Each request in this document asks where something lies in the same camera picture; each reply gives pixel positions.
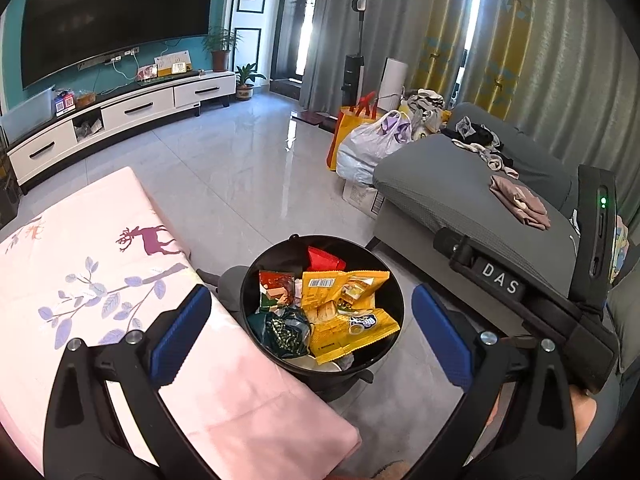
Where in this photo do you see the yellow snack bag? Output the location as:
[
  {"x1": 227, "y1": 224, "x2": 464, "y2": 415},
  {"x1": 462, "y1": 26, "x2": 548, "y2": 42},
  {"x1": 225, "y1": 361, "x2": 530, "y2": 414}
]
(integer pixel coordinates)
[{"x1": 300, "y1": 270, "x2": 400, "y2": 365}]

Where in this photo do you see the dark green wrapper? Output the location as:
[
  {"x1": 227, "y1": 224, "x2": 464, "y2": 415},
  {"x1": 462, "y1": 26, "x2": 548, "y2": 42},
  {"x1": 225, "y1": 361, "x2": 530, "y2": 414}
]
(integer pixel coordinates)
[{"x1": 247, "y1": 307, "x2": 311, "y2": 359}]

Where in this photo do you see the green snack wrapper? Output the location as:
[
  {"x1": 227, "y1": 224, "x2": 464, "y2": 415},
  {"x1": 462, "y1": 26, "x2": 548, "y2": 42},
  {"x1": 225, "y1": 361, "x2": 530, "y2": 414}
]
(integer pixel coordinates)
[{"x1": 258, "y1": 270, "x2": 295, "y2": 312}]

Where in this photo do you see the red wrapper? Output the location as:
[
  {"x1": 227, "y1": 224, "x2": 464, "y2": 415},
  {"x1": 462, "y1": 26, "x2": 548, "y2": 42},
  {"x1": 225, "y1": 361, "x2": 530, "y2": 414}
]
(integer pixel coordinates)
[{"x1": 306, "y1": 246, "x2": 346, "y2": 272}]

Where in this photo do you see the black trash bin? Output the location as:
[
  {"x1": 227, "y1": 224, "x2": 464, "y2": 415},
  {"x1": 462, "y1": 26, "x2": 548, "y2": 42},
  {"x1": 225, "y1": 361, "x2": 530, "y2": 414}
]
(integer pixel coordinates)
[{"x1": 235, "y1": 234, "x2": 400, "y2": 402}]

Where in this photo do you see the grey sofa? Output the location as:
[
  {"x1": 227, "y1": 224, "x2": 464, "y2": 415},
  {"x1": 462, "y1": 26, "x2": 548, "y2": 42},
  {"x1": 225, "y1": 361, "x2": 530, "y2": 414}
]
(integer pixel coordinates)
[{"x1": 373, "y1": 103, "x2": 623, "y2": 374}]

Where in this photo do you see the pink patterned tablecloth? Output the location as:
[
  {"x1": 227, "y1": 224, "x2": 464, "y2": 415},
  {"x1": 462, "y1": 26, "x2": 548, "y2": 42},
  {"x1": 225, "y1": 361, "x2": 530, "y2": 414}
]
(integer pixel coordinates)
[{"x1": 1, "y1": 168, "x2": 361, "y2": 479}]

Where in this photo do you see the white plastic bag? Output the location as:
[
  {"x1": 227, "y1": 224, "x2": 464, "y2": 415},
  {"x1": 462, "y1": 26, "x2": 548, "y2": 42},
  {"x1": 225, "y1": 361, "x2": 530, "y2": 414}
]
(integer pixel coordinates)
[{"x1": 336, "y1": 110, "x2": 412, "y2": 185}]

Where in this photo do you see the grey window curtain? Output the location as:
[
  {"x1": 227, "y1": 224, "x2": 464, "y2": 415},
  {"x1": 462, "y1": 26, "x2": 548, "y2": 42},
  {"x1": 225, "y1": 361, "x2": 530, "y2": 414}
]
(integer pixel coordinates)
[{"x1": 300, "y1": 0, "x2": 639, "y2": 226}]

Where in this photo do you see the orange shopping bag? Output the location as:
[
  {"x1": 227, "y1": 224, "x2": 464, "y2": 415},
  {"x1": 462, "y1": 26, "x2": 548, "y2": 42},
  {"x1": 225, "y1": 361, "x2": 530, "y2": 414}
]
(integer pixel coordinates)
[{"x1": 326, "y1": 92, "x2": 378, "y2": 171}]

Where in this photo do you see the white TV cabinet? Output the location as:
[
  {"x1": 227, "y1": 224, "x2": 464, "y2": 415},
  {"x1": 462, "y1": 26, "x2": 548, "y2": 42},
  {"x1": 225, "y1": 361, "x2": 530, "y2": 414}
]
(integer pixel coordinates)
[{"x1": 9, "y1": 72, "x2": 236, "y2": 186}]

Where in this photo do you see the clear plastic storage bin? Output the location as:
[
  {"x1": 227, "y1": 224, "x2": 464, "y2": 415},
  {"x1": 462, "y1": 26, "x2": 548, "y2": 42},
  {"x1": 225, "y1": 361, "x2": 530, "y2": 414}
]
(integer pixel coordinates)
[{"x1": 1, "y1": 87, "x2": 54, "y2": 146}]

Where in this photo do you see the upright vacuum cleaner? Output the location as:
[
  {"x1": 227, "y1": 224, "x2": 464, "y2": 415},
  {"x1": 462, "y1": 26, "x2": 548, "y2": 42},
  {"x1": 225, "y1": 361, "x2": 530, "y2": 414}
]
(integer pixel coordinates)
[{"x1": 342, "y1": 0, "x2": 368, "y2": 106}]

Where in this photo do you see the small potted plant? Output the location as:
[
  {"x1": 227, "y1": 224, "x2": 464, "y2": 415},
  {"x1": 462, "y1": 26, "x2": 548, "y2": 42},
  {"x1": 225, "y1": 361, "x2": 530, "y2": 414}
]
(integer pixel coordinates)
[{"x1": 235, "y1": 63, "x2": 266, "y2": 101}]

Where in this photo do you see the tall potted plant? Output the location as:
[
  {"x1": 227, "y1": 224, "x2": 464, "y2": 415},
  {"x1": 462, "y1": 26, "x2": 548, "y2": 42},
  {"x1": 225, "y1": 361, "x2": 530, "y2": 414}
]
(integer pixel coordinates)
[{"x1": 202, "y1": 26, "x2": 241, "y2": 73}]

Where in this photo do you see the large black television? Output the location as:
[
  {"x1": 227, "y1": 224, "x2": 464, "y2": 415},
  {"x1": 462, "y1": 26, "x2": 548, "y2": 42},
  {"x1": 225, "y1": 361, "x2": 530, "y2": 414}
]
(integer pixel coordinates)
[{"x1": 21, "y1": 0, "x2": 210, "y2": 87}]

